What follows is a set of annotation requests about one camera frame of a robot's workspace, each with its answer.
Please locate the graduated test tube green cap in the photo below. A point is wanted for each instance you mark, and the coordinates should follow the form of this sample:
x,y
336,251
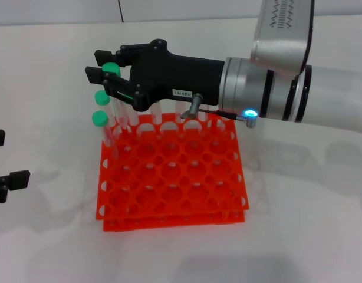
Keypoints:
x,y
110,68

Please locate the clear test tube green cap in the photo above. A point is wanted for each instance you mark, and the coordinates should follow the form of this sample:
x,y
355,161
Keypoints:
x,y
100,118
133,118
203,117
178,111
102,97
156,115

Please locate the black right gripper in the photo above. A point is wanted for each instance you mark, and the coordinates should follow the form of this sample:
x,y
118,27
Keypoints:
x,y
175,76

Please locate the orange plastic test tube rack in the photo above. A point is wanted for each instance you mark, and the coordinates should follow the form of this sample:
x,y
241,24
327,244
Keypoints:
x,y
175,177

